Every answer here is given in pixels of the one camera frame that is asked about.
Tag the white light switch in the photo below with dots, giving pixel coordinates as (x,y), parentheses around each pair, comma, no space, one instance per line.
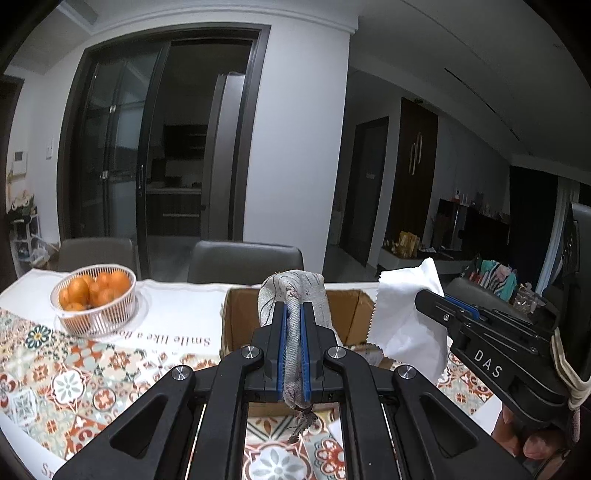
(49,148)

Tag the floral patterned table cover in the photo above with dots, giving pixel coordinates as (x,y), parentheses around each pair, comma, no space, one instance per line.
(69,383)

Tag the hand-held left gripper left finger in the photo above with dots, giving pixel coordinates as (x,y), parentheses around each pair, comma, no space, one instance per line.
(279,350)

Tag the dark wooden door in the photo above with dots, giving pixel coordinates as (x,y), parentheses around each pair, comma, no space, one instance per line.
(364,194)

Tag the dark sideboard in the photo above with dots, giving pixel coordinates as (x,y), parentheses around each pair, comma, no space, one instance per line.
(480,230)

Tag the teal striped clothes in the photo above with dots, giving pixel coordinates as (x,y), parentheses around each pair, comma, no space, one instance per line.
(498,279)

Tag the white wall intercom panel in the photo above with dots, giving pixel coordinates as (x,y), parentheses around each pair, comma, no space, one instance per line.
(19,164)

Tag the grey chair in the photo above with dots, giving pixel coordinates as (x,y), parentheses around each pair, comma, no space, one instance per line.
(97,256)
(244,263)
(475,290)

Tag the dark sliding glass door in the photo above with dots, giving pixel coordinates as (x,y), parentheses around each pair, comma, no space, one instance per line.
(120,152)

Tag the brown cardboard box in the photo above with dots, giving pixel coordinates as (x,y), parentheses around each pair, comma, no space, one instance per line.
(244,318)

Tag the tall brown cabinet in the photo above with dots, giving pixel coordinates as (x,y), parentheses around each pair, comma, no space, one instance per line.
(418,175)

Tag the white cloth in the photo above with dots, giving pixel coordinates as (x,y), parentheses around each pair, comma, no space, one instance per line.
(406,323)

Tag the pile of oranges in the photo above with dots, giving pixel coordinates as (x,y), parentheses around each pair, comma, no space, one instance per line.
(76,290)

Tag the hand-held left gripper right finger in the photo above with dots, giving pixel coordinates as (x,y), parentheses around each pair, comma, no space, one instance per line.
(305,350)

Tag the white shelf rack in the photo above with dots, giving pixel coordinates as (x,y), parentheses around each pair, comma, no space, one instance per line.
(25,235)

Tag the person's right hand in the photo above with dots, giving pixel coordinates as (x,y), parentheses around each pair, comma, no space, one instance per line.
(535,445)

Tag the grey refrigerator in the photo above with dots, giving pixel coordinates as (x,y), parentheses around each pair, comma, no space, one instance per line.
(221,161)

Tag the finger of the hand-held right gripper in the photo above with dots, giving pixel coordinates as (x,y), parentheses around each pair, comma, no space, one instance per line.
(455,301)
(438,309)

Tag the white plastic basket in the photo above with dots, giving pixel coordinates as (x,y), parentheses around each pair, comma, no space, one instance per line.
(94,318)

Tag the grey cloth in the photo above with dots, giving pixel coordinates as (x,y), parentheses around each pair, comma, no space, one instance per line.
(295,286)

